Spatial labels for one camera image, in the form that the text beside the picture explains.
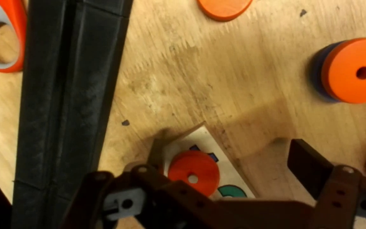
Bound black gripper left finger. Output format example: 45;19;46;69
59;164;167;229

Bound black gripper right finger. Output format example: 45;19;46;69
287;139;366;229

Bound orange disc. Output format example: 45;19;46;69
167;150;219;196
196;0;252;22
308;38;366;104

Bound wooden peg board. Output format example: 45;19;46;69
147;123;255;200

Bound orange disc on blue disc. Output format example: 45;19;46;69
308;38;366;104

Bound long black bar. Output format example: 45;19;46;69
11;0;133;229

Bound orange grey scissors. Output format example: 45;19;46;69
0;0;26;73

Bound orange disc on table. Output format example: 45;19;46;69
196;0;252;22

